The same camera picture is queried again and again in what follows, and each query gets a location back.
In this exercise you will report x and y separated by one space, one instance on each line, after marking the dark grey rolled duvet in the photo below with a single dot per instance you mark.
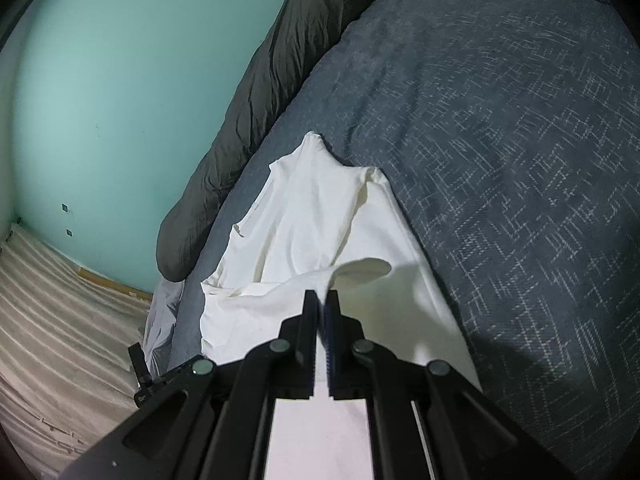
260 100

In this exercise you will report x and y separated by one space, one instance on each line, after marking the wooden baseboard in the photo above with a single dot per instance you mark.
115 285

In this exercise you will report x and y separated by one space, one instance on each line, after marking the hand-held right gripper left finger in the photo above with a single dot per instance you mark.
311 350

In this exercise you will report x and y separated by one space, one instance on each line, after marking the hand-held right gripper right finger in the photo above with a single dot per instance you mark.
331 350

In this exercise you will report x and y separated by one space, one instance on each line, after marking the light grey bed sheet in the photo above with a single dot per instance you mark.
160 320

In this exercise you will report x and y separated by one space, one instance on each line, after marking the white long-sleeve shirt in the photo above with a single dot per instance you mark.
310 220

